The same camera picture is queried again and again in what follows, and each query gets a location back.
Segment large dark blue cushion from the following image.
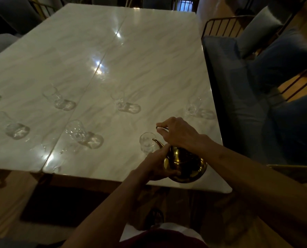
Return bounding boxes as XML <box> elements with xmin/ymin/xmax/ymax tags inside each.
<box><xmin>262</xmin><ymin>90</ymin><xmax>307</xmax><ymax>166</ymax></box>

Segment person's right forearm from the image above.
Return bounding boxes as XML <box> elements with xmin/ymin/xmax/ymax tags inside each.
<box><xmin>195</xmin><ymin>137</ymin><xmax>307</xmax><ymax>248</ymax></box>

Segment grey throw pillow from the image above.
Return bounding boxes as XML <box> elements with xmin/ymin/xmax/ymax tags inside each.
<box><xmin>236</xmin><ymin>6</ymin><xmax>294</xmax><ymax>59</ymax></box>

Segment grey upholstered chair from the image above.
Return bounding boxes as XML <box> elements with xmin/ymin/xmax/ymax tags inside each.
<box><xmin>0</xmin><ymin>0</ymin><xmax>43</xmax><ymax>61</ymax></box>

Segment person's left forearm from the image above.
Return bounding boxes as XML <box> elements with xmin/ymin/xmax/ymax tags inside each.
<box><xmin>61</xmin><ymin>170</ymin><xmax>150</xmax><ymax>248</ymax></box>

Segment person's left hand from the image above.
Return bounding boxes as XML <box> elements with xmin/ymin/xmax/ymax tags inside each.
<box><xmin>131</xmin><ymin>143</ymin><xmax>181</xmax><ymax>184</ymax></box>

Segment metal wire bench frame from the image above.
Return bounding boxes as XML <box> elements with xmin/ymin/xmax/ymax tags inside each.
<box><xmin>201</xmin><ymin>15</ymin><xmax>256</xmax><ymax>39</ymax></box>

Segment blue throw pillow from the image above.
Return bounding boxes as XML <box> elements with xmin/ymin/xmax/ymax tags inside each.
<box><xmin>248</xmin><ymin>29</ymin><xmax>307</xmax><ymax>94</ymax></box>

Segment gold metal teapot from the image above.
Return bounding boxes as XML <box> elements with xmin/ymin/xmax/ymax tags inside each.
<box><xmin>152</xmin><ymin>126</ymin><xmax>208</xmax><ymax>184</ymax></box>

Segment blue bench seat cushion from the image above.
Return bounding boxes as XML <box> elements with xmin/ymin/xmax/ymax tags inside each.
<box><xmin>202</xmin><ymin>36</ymin><xmax>275</xmax><ymax>164</ymax></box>

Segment rows of clear tea glasses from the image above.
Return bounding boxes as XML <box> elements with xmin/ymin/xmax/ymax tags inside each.
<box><xmin>0</xmin><ymin>86</ymin><xmax>217</xmax><ymax>155</ymax></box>

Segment person's right hand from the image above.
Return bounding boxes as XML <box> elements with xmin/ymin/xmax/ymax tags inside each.
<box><xmin>156</xmin><ymin>117</ymin><xmax>211</xmax><ymax>154</ymax></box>

